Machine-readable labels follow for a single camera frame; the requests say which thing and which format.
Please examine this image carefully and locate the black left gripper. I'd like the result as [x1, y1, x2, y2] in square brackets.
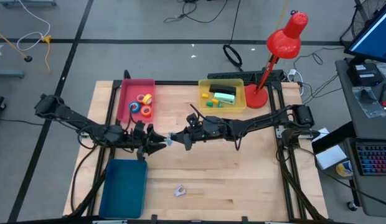
[128, 121, 167, 161]

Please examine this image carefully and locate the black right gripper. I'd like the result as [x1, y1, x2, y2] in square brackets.
[172, 116, 233, 152]

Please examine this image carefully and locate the mint green stapler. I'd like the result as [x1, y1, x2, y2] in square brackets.
[213, 91, 237, 106]

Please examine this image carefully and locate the black stapler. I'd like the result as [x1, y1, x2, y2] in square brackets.
[209, 83, 237, 97]

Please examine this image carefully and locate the grey clip bottom left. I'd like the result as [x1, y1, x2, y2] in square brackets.
[173, 184, 187, 198]

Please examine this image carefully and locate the blue plastic bin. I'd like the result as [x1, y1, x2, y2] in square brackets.
[98, 159, 149, 220]

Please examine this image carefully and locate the pink plastic bin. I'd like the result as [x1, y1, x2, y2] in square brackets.
[115, 78, 156, 124]

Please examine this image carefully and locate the yellow plastic bin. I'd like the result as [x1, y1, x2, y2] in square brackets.
[197, 78, 248, 114]

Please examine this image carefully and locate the black power strip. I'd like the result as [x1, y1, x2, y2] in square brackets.
[206, 69, 285, 85]

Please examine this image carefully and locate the white power adapter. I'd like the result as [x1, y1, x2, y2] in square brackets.
[287, 68, 304, 96]

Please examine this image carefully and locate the red desk lamp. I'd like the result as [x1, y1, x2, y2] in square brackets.
[243, 11, 309, 110]

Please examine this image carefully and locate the white box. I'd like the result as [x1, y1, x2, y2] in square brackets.
[314, 144, 348, 170]

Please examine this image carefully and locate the yellow blue round object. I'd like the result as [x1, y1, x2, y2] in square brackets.
[335, 160, 353, 178]

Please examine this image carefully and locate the grey desk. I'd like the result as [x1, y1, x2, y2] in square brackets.
[334, 58, 386, 218]

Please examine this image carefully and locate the clear plastic bag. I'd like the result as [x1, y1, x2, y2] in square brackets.
[351, 86, 386, 119]

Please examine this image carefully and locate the backlit keyboard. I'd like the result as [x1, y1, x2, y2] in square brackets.
[354, 141, 386, 177]

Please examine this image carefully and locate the black mini computer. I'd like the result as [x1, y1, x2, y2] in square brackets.
[346, 62, 384, 87]

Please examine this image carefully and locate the computer monitor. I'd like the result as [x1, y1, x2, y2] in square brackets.
[343, 0, 386, 65]

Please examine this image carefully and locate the black fan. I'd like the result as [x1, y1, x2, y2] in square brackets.
[339, 0, 386, 40]

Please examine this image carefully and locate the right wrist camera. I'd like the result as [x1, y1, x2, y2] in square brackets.
[186, 113, 201, 129]

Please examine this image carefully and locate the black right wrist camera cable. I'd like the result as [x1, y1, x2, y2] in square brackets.
[189, 103, 210, 119]

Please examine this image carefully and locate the coiled black cable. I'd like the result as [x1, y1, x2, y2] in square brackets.
[222, 44, 244, 70]

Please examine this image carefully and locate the yellow extension cord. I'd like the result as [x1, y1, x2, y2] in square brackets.
[40, 34, 53, 74]

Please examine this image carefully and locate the thin yellow cable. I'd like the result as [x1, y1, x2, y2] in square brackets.
[266, 0, 290, 67]

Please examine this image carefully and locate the white cable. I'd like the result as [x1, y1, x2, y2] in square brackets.
[16, 0, 52, 52]

